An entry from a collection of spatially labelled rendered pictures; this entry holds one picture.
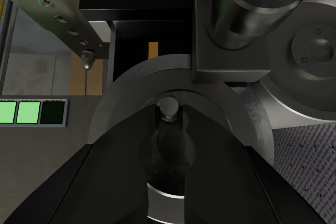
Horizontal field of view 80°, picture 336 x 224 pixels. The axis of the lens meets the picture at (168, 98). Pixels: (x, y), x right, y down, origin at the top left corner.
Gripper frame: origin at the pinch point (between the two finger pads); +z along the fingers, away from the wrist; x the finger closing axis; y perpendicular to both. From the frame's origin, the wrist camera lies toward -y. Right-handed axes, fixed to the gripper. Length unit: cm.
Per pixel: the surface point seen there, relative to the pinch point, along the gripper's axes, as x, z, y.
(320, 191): 18.3, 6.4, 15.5
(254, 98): 6.8, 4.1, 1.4
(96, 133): -6.0, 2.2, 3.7
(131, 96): -3.1, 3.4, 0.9
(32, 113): -34.3, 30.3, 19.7
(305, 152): 18.4, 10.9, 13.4
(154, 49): -18, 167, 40
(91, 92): -99, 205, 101
